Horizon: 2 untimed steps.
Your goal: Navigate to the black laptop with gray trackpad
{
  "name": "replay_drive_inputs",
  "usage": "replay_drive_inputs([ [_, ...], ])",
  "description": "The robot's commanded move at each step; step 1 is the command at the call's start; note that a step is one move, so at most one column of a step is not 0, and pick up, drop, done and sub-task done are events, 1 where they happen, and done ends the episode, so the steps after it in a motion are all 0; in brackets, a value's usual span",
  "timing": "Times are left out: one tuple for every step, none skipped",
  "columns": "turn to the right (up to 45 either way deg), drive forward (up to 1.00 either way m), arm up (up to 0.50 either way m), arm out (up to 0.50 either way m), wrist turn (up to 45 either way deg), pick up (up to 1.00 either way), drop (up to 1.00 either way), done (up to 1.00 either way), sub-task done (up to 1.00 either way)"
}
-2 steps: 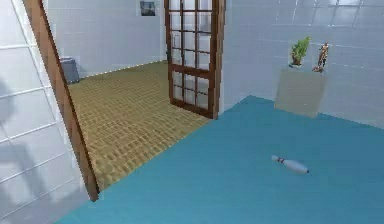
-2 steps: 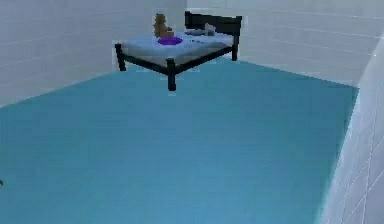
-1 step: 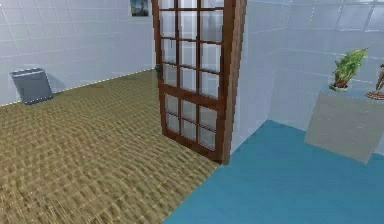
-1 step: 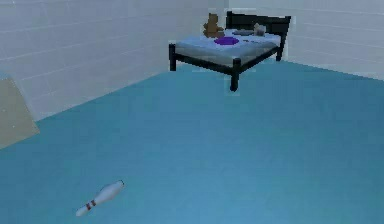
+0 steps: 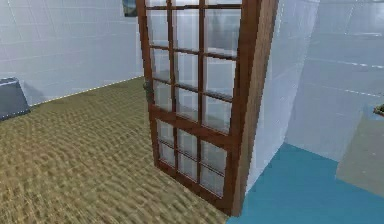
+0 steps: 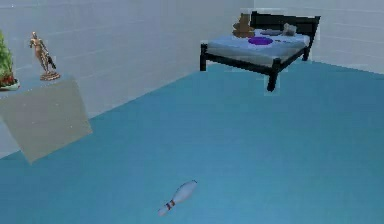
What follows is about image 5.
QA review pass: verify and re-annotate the brown glass-paned room door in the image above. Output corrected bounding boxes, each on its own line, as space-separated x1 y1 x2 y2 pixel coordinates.
135 0 280 218

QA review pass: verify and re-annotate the pale beige cabinet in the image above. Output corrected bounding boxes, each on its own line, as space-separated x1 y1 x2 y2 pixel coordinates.
335 103 384 198

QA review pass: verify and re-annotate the grey bin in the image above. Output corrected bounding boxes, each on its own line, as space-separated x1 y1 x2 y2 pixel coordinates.
0 77 32 122

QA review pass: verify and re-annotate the dark grey door handle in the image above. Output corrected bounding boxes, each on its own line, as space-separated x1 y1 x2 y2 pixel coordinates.
142 79 151 101

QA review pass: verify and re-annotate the framed wall picture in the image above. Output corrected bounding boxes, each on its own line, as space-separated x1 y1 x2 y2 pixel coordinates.
121 0 138 18

